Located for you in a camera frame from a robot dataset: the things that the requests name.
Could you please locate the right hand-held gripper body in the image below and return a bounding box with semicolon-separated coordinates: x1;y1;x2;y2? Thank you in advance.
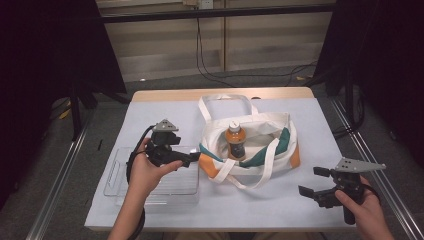
315;157;387;226

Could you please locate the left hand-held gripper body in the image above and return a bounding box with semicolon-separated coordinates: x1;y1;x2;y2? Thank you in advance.
145;118;183;168

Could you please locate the clear plastic tray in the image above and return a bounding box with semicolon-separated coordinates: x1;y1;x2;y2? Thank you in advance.
103;145;201;205

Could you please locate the orange drink bottle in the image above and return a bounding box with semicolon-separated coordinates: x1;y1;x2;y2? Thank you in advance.
224;120;248;162

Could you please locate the white canvas tote bag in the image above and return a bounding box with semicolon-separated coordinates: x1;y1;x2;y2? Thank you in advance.
198;94;301;191

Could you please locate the person's left hand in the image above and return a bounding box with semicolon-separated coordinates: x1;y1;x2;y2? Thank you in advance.
128;137;184;202

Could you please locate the person's right hand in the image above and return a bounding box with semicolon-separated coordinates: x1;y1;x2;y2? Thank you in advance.
334;175;388;233

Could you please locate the pale table cover sheet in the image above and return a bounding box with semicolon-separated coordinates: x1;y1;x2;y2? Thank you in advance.
84;97;355;231

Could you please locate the wooden table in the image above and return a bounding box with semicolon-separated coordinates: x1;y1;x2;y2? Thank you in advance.
84;87;356;233

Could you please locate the black stand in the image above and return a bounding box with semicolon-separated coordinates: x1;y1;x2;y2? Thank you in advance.
333;64;366;139

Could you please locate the black horizontal bar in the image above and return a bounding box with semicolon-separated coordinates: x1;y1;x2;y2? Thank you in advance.
99;3;338;24

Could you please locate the black curtain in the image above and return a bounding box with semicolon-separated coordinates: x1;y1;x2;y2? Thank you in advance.
0;0;128;211
313;0;424;169

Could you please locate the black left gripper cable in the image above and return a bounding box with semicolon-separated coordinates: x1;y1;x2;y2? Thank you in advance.
125;124;158;240

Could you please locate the metal floor rail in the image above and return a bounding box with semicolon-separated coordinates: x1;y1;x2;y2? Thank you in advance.
25;111;98;240
329;97;424;240

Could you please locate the black floor cable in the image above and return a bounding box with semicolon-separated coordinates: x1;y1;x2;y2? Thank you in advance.
199;60;319;88
195;17;236;88

